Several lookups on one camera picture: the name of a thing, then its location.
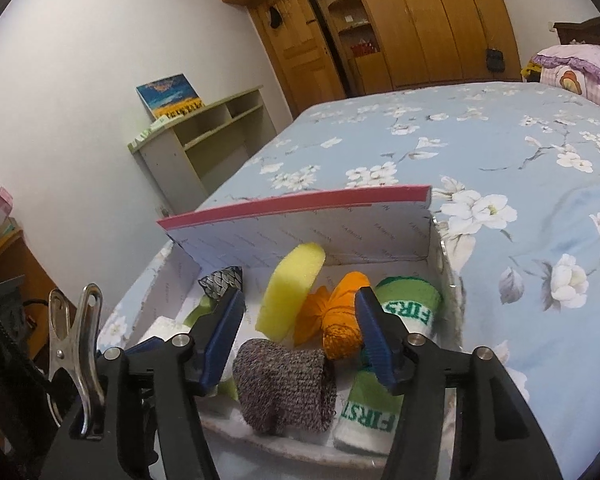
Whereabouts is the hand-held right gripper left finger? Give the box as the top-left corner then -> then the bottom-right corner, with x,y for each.
40,287 -> 248,480

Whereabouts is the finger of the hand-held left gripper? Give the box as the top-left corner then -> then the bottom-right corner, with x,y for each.
125,336 -> 175,359

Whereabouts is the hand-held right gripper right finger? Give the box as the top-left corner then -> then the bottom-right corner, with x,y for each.
355,286 -> 564,480

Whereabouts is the orange sock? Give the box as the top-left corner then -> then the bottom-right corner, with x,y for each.
294,271 -> 372,361

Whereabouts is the green and white sock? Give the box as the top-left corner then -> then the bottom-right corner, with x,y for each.
332,370 -> 406,457
372,275 -> 444,342

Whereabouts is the grey scale patterned cloth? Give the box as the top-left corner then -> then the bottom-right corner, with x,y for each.
198,266 -> 245,302

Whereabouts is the grey knitted sock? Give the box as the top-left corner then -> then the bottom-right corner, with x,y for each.
232,338 -> 339,435

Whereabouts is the yellow sponge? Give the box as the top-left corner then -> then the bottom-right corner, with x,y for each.
256,242 -> 327,347

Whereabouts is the white cardboard box pink rim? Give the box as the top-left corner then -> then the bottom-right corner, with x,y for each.
97,185 -> 464,467

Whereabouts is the metal spring clip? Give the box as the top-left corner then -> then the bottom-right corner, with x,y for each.
47,283 -> 106,436

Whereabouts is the beige shelf unit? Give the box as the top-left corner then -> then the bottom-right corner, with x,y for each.
127,85 -> 279,216

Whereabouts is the bed with blue floral sheet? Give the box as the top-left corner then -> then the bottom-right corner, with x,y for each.
97,80 -> 600,480

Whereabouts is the green and white packet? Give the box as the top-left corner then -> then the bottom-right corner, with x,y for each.
130,114 -> 174,146

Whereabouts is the blue and yellow painting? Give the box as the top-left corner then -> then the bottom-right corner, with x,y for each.
136,73 -> 205,121

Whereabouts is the wooden door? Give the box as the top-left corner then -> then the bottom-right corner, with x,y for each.
247,0 -> 346,117

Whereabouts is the wooden wardrobe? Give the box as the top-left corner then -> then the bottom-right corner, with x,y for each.
214,0 -> 524,107

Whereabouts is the pink frilled pillow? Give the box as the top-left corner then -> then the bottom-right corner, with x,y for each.
527,44 -> 600,117

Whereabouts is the dark wooden headboard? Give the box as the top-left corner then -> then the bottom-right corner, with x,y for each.
552,17 -> 600,54

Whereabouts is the black braided cable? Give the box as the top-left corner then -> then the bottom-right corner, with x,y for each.
0,290 -> 50,398

